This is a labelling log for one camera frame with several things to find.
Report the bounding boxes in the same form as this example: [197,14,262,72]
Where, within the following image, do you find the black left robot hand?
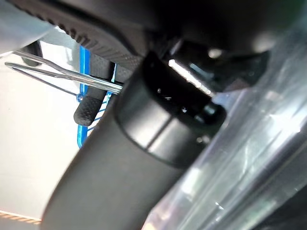
[7,0,307,230]

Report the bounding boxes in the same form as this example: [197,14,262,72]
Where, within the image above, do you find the blue plastic shopping basket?
[4,45,125,150]

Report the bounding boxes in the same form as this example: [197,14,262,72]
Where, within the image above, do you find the grey left robot leg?
[0,13,57,57]

